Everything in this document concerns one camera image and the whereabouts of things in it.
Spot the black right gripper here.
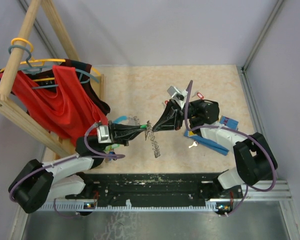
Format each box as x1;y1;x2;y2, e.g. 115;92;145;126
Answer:
152;99;204;133

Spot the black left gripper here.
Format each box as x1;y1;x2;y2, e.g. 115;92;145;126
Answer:
98;119;147;149

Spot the steel key ring disc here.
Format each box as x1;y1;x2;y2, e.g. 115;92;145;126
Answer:
145;120;161;158

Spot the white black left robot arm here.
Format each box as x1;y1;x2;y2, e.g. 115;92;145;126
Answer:
8;122;147;214

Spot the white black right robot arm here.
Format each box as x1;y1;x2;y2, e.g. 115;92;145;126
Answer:
152;99;278;198

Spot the key tag bunch on blue disc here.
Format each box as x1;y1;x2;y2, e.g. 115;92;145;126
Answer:
105;144;120;163

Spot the loose silver key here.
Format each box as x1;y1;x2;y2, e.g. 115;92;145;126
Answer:
188;141;199;149

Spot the yellow blue cartoon cloth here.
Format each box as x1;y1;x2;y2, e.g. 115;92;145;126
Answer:
184;116;245;156

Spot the red shirt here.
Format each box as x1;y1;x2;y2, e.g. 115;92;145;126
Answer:
12;65;108;145

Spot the teal clothes hanger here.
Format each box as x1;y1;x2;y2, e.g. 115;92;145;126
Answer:
0;44;101;94

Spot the yellow clothes hanger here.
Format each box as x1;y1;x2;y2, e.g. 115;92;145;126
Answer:
1;37;102;82

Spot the wooden clothes rack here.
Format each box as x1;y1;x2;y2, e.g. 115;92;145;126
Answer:
0;0;107;161

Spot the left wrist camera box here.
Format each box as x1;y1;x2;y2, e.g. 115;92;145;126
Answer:
96;125;112;144

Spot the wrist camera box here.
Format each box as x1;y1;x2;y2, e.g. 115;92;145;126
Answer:
167;86;188;109
96;125;112;144

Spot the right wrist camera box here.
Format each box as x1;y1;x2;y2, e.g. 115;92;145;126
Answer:
167;86;188;109

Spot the blue handled key ring disc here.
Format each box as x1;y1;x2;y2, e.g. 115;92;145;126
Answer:
112;115;140;126

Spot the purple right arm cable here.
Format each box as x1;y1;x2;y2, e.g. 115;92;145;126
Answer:
183;79;278;217

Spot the aluminium frame rail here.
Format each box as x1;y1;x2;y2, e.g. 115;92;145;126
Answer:
240;0;300;233

